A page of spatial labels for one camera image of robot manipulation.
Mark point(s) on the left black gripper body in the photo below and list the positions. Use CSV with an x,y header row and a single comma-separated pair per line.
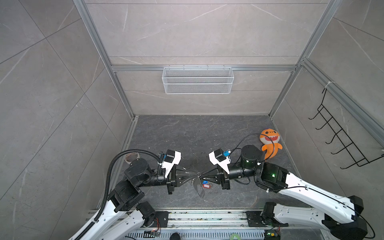
x,y
170,183

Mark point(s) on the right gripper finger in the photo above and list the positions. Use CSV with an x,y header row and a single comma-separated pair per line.
x,y
213,179
207,172

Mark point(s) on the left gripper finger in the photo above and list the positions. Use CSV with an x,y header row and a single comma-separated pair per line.
x,y
182,172
183,179

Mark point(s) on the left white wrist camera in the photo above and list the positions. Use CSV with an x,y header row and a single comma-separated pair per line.
x,y
167,161

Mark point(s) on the orange shark plush toy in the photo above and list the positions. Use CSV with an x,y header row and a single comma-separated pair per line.
x,y
270,139

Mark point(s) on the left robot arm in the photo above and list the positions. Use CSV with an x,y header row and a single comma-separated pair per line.
x,y
123,210

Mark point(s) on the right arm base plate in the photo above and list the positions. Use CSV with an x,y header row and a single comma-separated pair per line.
x,y
259,219

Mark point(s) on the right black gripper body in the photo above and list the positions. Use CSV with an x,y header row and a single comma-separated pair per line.
x,y
225,181

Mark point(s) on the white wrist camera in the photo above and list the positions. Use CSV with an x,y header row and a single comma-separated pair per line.
x,y
167,161
221,158

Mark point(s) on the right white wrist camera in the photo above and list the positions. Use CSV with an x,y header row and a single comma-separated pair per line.
x,y
221,158

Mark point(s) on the white wire mesh basket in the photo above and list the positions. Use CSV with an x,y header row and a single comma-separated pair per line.
x,y
197,80

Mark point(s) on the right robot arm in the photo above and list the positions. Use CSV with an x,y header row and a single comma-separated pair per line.
x,y
341,216

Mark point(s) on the black wire hook rack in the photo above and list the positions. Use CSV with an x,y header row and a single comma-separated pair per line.
x,y
340,134

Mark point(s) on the masking tape roll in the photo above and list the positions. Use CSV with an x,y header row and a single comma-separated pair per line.
x,y
129,158

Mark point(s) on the aluminium mounting rail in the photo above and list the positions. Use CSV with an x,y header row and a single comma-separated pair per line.
x,y
224,225

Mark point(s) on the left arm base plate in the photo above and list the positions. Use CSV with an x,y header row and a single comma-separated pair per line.
x,y
158,220

